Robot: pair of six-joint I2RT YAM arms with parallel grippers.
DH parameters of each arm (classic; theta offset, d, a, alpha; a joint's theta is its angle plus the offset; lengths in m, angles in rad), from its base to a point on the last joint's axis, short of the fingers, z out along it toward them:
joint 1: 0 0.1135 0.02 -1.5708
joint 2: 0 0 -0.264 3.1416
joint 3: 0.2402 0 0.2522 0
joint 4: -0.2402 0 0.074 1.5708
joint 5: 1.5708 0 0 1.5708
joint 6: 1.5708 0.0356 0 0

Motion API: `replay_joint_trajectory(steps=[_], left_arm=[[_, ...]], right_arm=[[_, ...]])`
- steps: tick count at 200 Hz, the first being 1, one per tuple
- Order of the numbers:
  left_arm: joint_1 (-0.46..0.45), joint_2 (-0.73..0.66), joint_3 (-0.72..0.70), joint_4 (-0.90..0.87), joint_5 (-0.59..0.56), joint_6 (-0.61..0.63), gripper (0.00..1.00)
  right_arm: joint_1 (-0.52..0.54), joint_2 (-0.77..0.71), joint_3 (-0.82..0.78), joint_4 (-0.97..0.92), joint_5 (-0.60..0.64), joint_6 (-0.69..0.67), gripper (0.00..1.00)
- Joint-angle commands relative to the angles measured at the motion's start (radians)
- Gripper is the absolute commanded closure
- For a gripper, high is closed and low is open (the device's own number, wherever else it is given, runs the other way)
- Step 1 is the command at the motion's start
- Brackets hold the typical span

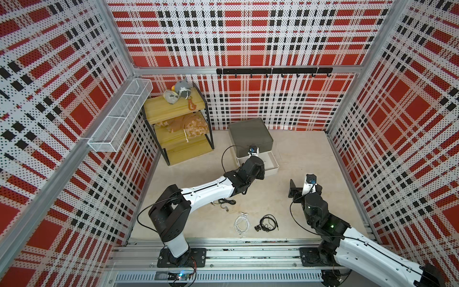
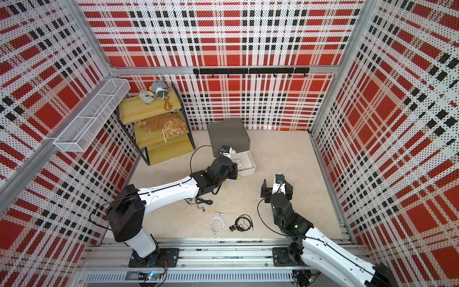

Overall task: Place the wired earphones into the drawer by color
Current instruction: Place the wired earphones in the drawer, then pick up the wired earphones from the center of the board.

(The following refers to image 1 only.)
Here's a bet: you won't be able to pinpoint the white drawer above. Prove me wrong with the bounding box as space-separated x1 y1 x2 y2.
234 151 279 177

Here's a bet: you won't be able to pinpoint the black earphones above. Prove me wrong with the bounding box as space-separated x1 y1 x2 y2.
212 199 236 212
254 214 279 233

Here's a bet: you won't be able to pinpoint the white earphones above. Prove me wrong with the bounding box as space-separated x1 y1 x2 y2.
234 213 251 235

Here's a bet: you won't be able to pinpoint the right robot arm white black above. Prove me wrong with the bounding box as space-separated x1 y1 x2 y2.
288 174 445 287

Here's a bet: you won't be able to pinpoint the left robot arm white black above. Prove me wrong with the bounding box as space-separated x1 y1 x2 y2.
148 156 265 258

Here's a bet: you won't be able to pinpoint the three-drawer storage cabinet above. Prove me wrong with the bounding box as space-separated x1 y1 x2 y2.
228 118 274 158

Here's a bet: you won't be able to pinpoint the tan plush toy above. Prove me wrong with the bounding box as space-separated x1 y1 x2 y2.
155 112 209 139

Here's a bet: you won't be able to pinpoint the wooden three-tier shelf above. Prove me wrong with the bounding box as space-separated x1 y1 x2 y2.
142 80 215 166

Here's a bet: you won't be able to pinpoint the orange small toy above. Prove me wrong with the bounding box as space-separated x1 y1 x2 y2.
188 99 197 111

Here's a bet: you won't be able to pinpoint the grey plush toy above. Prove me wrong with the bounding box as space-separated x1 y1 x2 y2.
175 80 192 99

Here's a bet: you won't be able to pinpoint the white grey cap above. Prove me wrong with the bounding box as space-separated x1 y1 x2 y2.
163 90 180 105

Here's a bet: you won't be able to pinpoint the green circuit board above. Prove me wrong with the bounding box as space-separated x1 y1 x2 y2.
167 272 190 282

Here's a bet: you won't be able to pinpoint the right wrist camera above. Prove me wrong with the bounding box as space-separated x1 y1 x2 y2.
302 174 317 195

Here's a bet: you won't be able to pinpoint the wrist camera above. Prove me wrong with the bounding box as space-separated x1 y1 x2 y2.
248 145 259 157
302 174 317 195

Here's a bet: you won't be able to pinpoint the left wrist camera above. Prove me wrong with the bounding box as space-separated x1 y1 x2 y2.
248 145 259 157

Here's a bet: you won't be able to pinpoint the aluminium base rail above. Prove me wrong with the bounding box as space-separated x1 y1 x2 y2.
103 237 395 284

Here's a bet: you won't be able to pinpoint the black wall hook rail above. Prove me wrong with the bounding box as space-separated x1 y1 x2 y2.
216 67 333 76

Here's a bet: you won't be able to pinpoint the white wire mesh basket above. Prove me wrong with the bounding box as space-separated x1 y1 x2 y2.
88 78 153 153

